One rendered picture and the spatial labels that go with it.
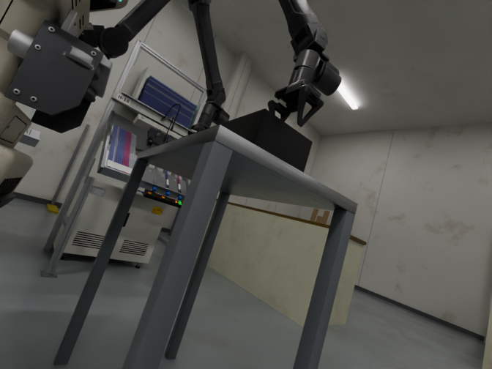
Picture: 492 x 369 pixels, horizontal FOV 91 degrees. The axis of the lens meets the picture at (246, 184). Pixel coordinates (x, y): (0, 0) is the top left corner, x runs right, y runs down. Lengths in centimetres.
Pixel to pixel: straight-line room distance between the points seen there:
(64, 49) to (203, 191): 39
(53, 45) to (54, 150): 419
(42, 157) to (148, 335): 444
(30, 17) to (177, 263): 55
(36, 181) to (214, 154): 446
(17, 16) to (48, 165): 415
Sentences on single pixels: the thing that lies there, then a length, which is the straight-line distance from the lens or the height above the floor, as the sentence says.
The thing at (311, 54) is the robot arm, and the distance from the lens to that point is 68.
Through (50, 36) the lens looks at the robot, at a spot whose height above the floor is 87.
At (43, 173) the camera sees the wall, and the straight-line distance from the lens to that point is 478.
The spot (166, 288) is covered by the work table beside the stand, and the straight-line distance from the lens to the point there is 42.
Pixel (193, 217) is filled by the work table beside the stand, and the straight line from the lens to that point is 40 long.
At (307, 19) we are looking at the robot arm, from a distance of 74.
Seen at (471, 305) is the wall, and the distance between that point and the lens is 671.
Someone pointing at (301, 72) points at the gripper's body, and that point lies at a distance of 65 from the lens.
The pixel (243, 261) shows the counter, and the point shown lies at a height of 25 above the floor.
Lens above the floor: 65
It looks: 9 degrees up
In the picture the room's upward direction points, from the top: 18 degrees clockwise
